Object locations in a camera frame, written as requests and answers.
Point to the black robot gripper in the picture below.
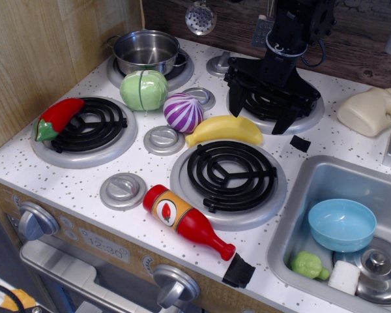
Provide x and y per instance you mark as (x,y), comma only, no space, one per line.
(275,73)

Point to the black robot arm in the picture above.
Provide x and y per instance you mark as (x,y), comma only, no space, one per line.
(302,22)

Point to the green toy pepper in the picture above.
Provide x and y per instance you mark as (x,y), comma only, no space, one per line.
(308,264)

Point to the red toy chili pepper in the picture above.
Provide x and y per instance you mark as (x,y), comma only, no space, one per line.
(53,121)

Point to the back right black burner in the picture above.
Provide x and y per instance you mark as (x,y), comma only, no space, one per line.
(264,110)

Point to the black burner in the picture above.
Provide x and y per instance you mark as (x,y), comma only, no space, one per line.
(236,185)
(100,132)
(264,110)

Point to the yellow toy banana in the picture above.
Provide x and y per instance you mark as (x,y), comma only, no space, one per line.
(225,127)

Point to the silver stove knob centre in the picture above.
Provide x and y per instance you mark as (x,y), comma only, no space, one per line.
(204,96)

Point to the silver stove knob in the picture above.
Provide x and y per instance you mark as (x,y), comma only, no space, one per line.
(204,96)
(163,141)
(123,191)
(218,66)

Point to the black tape piece middle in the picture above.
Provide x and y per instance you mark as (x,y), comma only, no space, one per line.
(300,144)

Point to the black tape piece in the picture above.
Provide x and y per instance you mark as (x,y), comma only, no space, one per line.
(239,273)
(300,144)

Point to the silver stove knob back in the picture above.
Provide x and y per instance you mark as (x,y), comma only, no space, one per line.
(218,66)

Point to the hanging metal spatula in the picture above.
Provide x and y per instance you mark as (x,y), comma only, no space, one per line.
(263,27)

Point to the purple striped toy onion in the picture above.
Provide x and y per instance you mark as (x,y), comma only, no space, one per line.
(183,112)

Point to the front right black burner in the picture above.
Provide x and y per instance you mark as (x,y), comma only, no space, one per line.
(236,185)

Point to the hanging metal strainer spoon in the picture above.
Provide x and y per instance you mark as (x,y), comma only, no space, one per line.
(200,18)

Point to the silver stove knob middle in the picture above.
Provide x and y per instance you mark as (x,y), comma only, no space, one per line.
(163,141)

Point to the cream toy jug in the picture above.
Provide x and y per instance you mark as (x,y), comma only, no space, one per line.
(367,113)

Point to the green toy cabbage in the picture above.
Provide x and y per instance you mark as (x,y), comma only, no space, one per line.
(144,90)

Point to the red toy ketchup bottle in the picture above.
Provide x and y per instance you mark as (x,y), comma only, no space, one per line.
(185,220)

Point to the light blue plastic bowl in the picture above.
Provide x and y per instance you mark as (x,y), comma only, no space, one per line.
(342,225)

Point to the silver toy sink basin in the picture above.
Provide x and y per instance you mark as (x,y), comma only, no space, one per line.
(321,178)

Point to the front left black burner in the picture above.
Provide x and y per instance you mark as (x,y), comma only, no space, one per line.
(100,132)

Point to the silver stove knob front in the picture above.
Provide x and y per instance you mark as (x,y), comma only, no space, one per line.
(123,191)

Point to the black tape piece front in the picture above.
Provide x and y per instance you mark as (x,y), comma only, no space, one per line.
(239,273)

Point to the white toy cube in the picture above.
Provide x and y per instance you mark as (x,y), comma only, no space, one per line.
(344,277)

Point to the stainless steel pot lid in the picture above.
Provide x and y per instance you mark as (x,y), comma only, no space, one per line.
(374,262)

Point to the right oven dial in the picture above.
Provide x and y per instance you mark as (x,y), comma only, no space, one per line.
(177,289)

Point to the oven dial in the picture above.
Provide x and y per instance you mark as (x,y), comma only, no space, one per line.
(177,289)
(36,222)

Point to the left oven dial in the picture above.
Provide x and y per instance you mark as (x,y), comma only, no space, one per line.
(36,222)

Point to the silver oven door handle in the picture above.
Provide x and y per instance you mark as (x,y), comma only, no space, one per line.
(99,285)

